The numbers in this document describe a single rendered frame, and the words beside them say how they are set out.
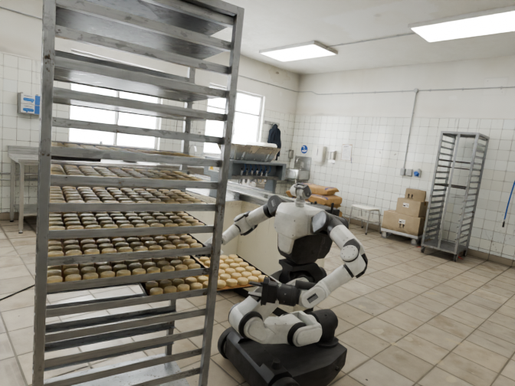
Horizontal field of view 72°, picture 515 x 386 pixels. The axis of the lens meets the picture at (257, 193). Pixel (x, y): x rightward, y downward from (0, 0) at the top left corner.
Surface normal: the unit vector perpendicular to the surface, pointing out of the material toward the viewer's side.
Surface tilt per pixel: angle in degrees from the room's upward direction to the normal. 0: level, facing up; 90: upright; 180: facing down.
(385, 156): 90
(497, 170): 90
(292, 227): 91
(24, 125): 90
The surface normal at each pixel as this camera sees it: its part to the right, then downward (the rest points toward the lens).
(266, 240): -0.71, 0.01
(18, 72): 0.68, 0.17
